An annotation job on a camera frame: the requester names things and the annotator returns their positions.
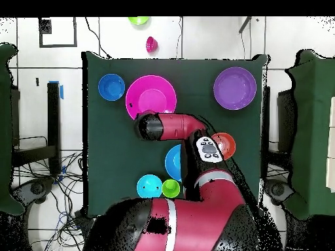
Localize large pink bowl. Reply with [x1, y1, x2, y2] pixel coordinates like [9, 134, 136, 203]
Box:
[125, 75, 178, 120]

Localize red bowl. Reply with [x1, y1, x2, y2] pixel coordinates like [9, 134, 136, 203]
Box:
[145, 36, 158, 54]

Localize green bowl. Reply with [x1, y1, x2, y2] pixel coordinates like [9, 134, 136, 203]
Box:
[128, 16, 150, 26]

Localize large light blue bowl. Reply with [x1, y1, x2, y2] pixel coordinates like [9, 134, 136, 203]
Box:
[164, 144, 183, 182]

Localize green cup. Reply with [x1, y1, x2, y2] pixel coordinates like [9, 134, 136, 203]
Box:
[161, 178, 181, 199]

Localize dark green tablecloth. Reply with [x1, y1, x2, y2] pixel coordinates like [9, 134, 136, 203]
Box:
[82, 51, 269, 218]

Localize small ribbed cyan bowl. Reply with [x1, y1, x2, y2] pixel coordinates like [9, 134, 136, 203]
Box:
[136, 174, 164, 199]

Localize orange bowl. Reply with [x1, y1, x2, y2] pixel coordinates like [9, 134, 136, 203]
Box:
[211, 132, 237, 161]

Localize small dark blue bowl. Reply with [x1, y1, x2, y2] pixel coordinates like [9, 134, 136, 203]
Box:
[97, 73, 126, 102]

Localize purple bowl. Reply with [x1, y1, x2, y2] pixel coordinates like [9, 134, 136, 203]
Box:
[213, 66, 258, 111]

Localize black power brick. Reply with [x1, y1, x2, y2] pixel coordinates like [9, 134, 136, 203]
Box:
[74, 210, 96, 236]

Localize black floor stand base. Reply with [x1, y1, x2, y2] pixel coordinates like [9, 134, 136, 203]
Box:
[262, 178, 295, 206]
[10, 176, 56, 207]

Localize green cloth side table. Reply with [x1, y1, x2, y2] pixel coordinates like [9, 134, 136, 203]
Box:
[0, 42, 26, 216]
[283, 49, 335, 220]

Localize white box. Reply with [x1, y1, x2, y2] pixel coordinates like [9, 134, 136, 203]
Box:
[325, 95, 335, 194]

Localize black metal stand frame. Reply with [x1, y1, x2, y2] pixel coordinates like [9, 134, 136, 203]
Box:
[11, 82, 62, 175]

